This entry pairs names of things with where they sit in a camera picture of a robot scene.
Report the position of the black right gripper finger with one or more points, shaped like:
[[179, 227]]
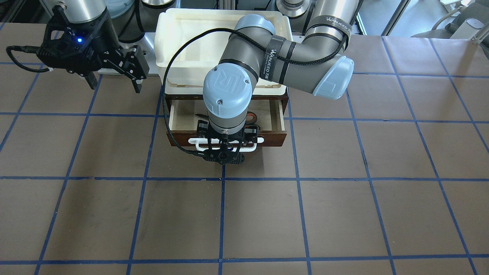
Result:
[[91, 80], [137, 85]]

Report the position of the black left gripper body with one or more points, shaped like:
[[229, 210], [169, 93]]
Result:
[[252, 133]]

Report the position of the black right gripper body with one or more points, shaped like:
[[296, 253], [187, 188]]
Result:
[[102, 42]]

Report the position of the light wooden drawer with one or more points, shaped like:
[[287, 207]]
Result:
[[183, 120]]

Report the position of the grey orange scissors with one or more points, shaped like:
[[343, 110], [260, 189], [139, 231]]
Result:
[[251, 117]]

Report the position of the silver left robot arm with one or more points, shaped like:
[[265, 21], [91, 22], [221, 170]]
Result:
[[254, 51]]

